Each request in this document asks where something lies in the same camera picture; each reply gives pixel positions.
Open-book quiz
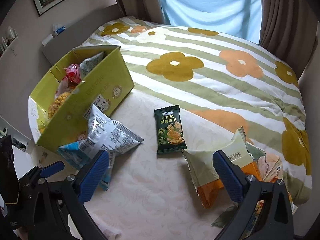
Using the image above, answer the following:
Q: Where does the yellow-green cardboard box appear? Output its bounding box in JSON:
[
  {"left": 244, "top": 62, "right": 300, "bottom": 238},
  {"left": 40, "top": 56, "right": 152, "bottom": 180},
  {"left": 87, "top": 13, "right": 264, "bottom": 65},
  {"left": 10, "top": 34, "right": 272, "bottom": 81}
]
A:
[{"left": 28, "top": 45, "right": 135, "bottom": 146}]

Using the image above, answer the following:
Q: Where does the white wall shelf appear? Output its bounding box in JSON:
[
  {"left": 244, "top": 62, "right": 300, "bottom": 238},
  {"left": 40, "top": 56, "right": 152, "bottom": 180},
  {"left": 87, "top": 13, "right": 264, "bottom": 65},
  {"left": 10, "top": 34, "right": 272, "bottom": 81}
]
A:
[{"left": 0, "top": 26, "right": 19, "bottom": 55}]

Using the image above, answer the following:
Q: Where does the light blue cloth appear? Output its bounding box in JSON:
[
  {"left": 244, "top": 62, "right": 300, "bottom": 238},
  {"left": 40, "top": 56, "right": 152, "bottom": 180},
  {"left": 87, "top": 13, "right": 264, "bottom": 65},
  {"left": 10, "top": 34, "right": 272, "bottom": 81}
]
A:
[{"left": 155, "top": 0, "right": 263, "bottom": 44}]

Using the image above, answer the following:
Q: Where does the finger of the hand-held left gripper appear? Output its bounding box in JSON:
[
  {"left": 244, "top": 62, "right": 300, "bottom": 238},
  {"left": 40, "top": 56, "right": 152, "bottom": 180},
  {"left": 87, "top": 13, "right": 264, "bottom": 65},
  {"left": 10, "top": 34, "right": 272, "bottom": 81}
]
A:
[{"left": 19, "top": 162, "right": 65, "bottom": 188}]

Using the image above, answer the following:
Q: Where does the flower printed striped blanket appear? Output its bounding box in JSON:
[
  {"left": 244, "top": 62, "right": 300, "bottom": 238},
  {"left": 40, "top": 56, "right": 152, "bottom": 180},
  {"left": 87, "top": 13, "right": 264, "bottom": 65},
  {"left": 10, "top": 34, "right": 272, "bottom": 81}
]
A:
[{"left": 77, "top": 16, "right": 313, "bottom": 205}]

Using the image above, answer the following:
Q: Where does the dark green cracker packet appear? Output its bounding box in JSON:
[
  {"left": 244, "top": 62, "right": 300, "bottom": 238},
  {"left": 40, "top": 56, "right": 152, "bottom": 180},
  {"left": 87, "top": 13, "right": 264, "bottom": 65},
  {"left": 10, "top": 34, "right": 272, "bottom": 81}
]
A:
[{"left": 154, "top": 105, "right": 187, "bottom": 158}]

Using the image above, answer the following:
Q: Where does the light blue snack packet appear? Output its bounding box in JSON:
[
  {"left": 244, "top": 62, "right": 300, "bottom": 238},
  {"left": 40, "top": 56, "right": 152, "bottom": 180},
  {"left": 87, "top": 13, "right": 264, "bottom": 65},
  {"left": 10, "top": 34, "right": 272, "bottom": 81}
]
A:
[{"left": 57, "top": 141, "right": 112, "bottom": 192}]

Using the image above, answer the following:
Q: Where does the grey-white snack packet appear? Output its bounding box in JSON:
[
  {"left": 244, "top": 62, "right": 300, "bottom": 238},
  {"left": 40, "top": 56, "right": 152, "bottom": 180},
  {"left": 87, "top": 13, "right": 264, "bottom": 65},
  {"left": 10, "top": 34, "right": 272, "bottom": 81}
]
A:
[{"left": 84, "top": 104, "right": 144, "bottom": 155}]

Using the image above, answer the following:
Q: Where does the cream and orange snack packet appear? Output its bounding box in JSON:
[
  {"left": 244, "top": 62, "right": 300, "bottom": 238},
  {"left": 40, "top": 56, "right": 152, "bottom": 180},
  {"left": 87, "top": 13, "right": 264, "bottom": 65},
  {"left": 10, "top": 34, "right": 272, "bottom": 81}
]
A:
[{"left": 182, "top": 127, "right": 260, "bottom": 209}]

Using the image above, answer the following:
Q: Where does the grey bed headboard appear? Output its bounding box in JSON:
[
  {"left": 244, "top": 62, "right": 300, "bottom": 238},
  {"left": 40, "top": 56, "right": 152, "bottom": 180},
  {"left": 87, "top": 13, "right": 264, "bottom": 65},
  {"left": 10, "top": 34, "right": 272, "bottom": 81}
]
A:
[{"left": 41, "top": 4, "right": 125, "bottom": 67}]

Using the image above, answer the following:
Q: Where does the blue tissue pack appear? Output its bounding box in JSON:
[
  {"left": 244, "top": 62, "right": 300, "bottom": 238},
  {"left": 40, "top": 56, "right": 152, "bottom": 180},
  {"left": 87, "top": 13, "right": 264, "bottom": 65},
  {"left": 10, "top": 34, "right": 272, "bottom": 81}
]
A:
[{"left": 51, "top": 23, "right": 66, "bottom": 36}]

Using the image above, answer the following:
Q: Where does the pale patterned snack packet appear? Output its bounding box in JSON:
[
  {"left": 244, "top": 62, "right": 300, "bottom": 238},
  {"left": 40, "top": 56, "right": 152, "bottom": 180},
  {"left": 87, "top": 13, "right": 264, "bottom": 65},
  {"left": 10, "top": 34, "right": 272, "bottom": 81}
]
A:
[{"left": 80, "top": 51, "right": 105, "bottom": 77}]

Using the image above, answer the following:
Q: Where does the red-orange snack packet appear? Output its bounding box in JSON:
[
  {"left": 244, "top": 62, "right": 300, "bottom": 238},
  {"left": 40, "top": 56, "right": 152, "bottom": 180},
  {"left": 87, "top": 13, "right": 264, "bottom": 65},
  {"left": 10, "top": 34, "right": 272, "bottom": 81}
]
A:
[{"left": 260, "top": 152, "right": 285, "bottom": 183}]

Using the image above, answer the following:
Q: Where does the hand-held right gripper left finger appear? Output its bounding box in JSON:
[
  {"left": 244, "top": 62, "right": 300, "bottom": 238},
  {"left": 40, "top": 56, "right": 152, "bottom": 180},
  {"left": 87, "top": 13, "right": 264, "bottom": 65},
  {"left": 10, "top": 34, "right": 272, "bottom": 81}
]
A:
[{"left": 29, "top": 150, "right": 110, "bottom": 240}]

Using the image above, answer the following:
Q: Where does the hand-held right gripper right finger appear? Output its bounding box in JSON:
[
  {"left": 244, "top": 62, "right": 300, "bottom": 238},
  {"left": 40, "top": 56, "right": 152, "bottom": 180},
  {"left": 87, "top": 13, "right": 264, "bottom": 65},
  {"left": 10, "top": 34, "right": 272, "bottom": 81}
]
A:
[{"left": 212, "top": 150, "right": 293, "bottom": 240}]

